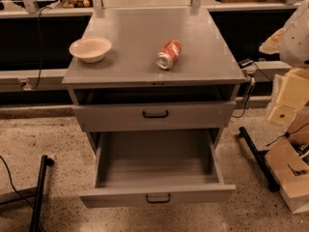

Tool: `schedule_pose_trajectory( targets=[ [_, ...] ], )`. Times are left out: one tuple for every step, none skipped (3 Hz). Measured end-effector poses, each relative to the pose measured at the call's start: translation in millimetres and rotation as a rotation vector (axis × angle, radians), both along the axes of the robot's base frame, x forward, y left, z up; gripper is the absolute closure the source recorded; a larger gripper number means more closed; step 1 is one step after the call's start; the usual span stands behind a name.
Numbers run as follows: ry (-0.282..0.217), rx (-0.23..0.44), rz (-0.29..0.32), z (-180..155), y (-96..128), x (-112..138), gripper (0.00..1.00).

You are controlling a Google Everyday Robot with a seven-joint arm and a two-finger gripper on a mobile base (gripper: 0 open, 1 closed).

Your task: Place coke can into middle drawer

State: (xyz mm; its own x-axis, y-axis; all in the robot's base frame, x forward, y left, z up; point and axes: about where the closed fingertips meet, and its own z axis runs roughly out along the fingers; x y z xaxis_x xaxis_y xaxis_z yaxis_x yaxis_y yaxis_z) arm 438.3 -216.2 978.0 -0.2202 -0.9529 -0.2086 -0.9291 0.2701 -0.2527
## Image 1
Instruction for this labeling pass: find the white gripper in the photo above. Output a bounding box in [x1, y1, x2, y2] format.
[259, 28, 309, 126]

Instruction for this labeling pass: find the red coke can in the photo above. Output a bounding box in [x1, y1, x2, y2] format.
[156, 40, 182, 70]

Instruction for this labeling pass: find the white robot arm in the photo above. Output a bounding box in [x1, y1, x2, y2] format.
[259, 0, 309, 126]

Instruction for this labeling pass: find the closed grey upper drawer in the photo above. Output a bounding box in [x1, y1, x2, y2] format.
[73, 101, 236, 132]

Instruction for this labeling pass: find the grey drawer cabinet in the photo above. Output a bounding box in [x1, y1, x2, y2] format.
[63, 7, 244, 147]

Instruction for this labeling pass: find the open grey middle drawer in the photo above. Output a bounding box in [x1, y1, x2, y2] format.
[79, 130, 236, 208]

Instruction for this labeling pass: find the black stand leg right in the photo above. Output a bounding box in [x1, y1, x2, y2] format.
[239, 127, 280, 192]

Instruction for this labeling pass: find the black stand leg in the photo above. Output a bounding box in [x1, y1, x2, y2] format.
[30, 155, 54, 232]
[239, 127, 280, 192]

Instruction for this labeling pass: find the brown cardboard box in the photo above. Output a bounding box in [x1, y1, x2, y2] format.
[266, 115, 309, 214]

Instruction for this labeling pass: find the white bowl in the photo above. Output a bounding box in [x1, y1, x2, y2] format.
[69, 37, 112, 63]

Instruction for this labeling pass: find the black stand leg left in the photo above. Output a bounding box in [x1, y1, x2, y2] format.
[30, 155, 54, 232]

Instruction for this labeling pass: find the black power adapter with cable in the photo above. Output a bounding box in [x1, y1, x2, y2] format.
[233, 58, 273, 119]

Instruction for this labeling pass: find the black upper drawer handle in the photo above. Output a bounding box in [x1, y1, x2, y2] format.
[142, 110, 169, 119]

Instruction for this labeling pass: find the black drawer handle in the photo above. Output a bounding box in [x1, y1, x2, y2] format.
[142, 110, 169, 119]
[145, 194, 171, 204]

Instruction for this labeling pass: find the black middle drawer handle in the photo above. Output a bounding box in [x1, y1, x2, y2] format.
[145, 194, 171, 204]

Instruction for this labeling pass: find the black cable left wall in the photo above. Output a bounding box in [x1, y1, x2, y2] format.
[20, 5, 52, 91]

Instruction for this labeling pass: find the black floor cable left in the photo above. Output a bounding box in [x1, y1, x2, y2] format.
[0, 155, 46, 232]

